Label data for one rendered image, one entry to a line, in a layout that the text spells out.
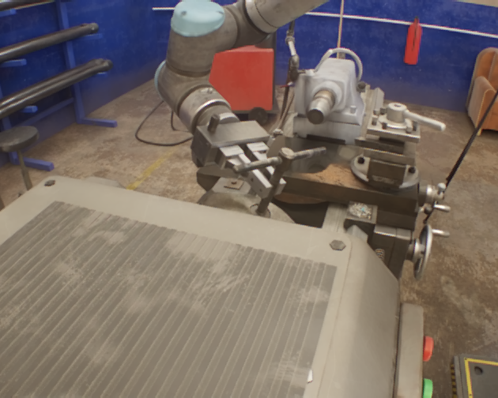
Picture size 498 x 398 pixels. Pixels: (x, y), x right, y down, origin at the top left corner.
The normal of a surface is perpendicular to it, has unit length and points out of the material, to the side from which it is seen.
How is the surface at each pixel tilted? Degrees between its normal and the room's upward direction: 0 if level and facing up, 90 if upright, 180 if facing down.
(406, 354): 0
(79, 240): 0
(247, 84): 90
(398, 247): 90
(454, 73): 90
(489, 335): 0
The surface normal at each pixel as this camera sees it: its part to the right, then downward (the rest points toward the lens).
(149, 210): 0.00, -0.84
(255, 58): 0.02, 0.55
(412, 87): -0.33, 0.52
